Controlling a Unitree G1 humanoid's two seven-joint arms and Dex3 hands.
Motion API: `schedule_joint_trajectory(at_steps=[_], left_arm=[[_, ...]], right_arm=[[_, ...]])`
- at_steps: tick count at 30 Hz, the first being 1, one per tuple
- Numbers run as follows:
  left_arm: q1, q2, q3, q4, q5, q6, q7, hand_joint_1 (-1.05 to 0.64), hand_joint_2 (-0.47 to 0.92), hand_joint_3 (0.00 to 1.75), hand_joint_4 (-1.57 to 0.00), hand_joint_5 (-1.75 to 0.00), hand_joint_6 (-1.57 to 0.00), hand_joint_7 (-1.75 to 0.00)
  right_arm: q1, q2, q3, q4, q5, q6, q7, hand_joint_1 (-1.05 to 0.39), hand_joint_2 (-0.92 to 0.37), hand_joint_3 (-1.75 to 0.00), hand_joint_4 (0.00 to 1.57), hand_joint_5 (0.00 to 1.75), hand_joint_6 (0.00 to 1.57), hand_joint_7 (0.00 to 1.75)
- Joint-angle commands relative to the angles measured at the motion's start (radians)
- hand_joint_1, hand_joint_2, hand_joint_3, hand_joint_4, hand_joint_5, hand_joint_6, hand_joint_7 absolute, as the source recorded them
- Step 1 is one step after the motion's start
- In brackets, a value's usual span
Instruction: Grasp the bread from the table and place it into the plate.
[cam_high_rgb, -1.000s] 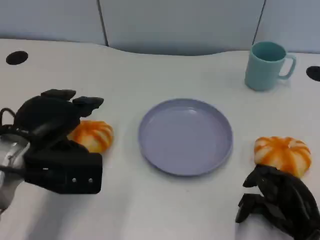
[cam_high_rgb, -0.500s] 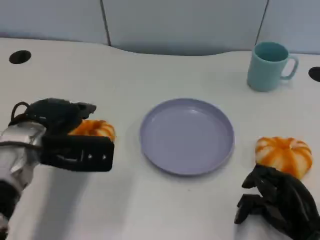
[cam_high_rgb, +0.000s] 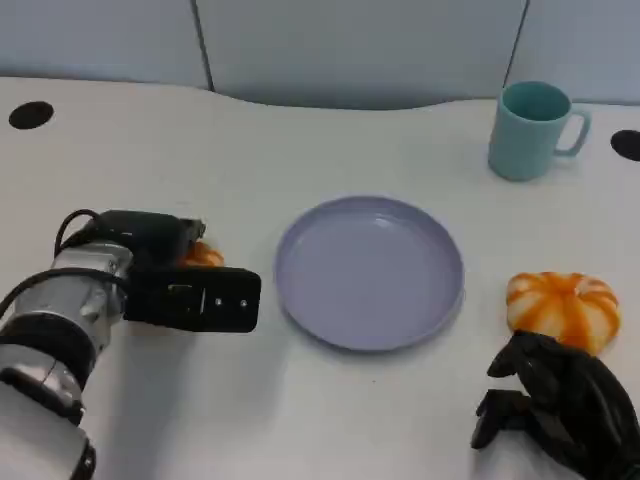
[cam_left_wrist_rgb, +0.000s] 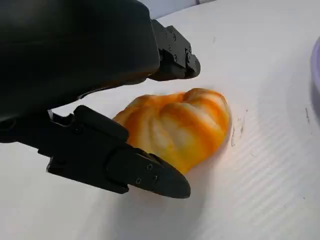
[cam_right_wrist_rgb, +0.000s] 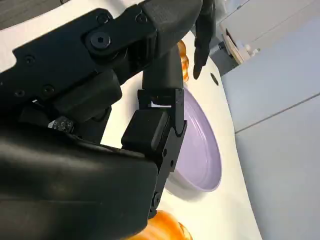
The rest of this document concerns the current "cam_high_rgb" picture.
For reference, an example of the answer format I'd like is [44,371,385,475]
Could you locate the lilac plate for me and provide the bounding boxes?
[274,194,466,354]

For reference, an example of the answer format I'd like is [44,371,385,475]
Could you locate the orange and white toy bread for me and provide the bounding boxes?
[182,241,226,269]
[505,271,622,357]

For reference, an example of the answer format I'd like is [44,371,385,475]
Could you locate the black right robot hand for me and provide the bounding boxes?
[469,329,640,480]

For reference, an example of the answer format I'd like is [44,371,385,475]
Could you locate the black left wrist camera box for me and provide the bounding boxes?
[123,267,263,335]

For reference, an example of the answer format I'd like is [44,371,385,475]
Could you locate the black table cable grommet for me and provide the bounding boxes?
[8,101,55,130]
[610,129,640,162]

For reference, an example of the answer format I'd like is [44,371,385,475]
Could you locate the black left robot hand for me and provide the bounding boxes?
[94,209,207,271]

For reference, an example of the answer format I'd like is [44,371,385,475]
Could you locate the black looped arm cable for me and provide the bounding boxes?
[53,208,104,252]

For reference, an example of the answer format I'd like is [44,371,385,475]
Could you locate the pale green mug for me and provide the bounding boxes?
[487,81,593,182]

